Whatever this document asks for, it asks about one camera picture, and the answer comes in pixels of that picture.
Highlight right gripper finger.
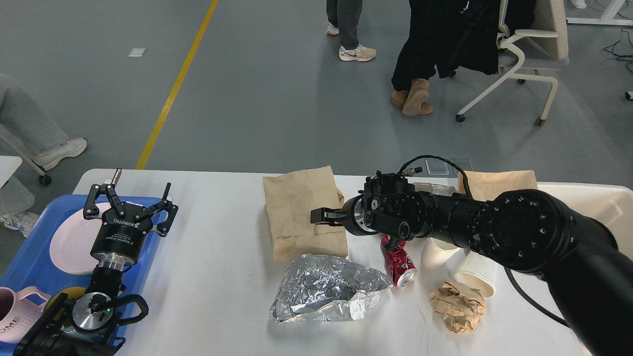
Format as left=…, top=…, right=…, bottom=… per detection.
left=310, top=208, right=347, bottom=226

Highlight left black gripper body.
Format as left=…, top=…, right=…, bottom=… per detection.
left=89, top=203, right=153, bottom=266

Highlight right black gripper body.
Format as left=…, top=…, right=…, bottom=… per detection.
left=341, top=195, right=377, bottom=236

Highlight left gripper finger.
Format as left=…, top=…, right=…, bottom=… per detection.
left=82, top=168, right=125, bottom=220
left=134, top=182, right=179, bottom=238

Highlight large brown paper bag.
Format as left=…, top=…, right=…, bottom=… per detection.
left=263, top=165, right=349, bottom=264

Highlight pink plate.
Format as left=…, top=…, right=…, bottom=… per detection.
left=49, top=210, right=103, bottom=267

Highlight dark green home mug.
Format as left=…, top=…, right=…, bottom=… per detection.
left=45, top=287, right=90, bottom=322

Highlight pink home mug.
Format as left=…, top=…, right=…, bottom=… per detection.
left=0, top=286, right=50, bottom=343

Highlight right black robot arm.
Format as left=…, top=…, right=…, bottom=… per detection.
left=311, top=161, right=633, bottom=356

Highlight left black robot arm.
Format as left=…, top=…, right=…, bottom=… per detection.
left=1, top=169, right=179, bottom=356

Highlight yellow plate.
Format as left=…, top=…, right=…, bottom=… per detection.
left=55, top=265, right=96, bottom=275

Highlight white chair at left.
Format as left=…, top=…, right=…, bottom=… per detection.
left=0, top=133, right=52, bottom=239

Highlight crushed red soda can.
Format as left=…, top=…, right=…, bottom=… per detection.
left=381, top=234, right=417, bottom=288

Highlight crumpled foil sheet front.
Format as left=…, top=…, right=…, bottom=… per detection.
left=270, top=253, right=393, bottom=324

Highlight blue plastic tray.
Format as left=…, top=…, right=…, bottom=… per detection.
left=1, top=195, right=160, bottom=296

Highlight person in grey trousers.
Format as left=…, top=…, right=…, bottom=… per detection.
left=0, top=74, right=88, bottom=171

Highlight foil tray with paper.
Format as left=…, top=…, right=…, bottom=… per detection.
left=413, top=182, right=457, bottom=197

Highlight flattened white paper cup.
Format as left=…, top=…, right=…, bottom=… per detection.
left=453, top=252, right=501, bottom=298

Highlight crumpled brown paper ball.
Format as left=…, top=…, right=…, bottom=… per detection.
left=430, top=281, right=488, bottom=334

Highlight person in grey jeans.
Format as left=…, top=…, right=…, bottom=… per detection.
left=326, top=0, right=377, bottom=62

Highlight person in black clothes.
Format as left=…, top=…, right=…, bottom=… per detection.
left=389, top=0, right=534, bottom=117

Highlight white office chair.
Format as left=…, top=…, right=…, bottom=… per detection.
left=456, top=0, right=568, bottom=126

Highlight beige plastic bin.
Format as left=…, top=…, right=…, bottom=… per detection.
left=538, top=182, right=633, bottom=258

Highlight white desk leg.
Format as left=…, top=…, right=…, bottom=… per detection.
left=565, top=0, right=633, bottom=27

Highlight floor cables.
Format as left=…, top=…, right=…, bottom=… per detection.
left=600, top=27, right=633, bottom=75

